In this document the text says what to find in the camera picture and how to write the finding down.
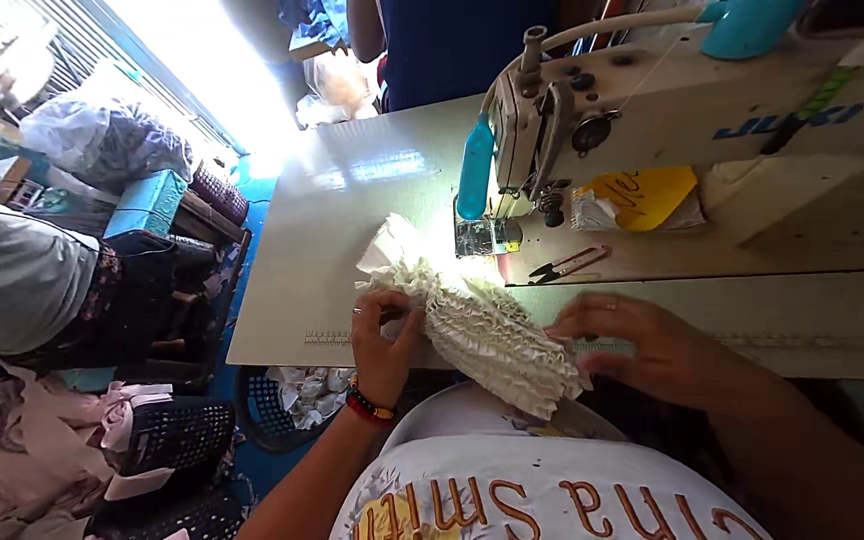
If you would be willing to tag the person's left hand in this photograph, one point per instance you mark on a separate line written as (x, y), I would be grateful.
(379, 367)

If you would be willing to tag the dark blue plastic basket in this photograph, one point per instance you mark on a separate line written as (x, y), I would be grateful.
(263, 420)

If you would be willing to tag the peach plastic bag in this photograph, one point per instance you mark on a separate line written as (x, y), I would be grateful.
(340, 81)

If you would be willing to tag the black plastic basket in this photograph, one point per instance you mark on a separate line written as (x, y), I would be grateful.
(184, 517)
(184, 435)

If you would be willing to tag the person's left fingers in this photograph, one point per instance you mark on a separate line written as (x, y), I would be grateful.
(364, 316)

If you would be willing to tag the person's right forearm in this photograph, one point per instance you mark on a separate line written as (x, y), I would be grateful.
(814, 442)

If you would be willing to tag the pile of white fabric scraps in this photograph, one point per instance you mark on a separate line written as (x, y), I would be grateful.
(316, 394)

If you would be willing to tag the person's right fingers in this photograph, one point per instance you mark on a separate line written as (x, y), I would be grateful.
(589, 315)

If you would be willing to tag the beige industrial sewing machine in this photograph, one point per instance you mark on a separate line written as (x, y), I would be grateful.
(672, 142)

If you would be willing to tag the person's left index finger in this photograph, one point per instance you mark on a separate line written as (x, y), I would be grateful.
(388, 298)

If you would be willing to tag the pile of bright blue cloth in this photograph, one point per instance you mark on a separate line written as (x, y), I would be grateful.
(319, 19)

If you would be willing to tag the person's left thumb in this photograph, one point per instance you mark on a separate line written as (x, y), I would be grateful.
(411, 327)

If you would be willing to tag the yellow paper note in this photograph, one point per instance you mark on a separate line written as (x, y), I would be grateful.
(653, 196)

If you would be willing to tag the dark wooden bench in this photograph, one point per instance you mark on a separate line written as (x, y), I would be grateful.
(211, 322)

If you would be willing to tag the person's left forearm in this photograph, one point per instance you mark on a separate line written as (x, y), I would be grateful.
(319, 465)

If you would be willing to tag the large clear plastic bag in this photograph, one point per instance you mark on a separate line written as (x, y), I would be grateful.
(106, 135)

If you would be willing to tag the person's body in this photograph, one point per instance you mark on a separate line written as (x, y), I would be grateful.
(552, 480)

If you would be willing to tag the pile of pink fabric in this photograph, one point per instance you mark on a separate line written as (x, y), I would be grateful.
(27, 457)

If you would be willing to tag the cream ruffled fabric piece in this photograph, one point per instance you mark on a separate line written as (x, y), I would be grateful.
(496, 337)

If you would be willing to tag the cyan gooseneck sewing lamp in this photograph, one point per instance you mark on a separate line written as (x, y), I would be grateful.
(475, 169)

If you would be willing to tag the sewing table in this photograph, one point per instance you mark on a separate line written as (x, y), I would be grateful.
(304, 277)

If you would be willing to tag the thread snips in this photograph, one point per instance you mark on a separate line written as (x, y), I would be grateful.
(568, 265)

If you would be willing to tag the person's right thumb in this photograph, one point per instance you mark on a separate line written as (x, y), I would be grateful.
(606, 366)

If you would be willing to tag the light blue wrapped box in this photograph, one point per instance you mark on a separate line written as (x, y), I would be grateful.
(148, 202)

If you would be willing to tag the person's right hand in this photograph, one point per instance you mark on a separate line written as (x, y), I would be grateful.
(649, 337)

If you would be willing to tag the purple plastic basket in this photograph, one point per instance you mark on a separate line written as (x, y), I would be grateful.
(220, 193)

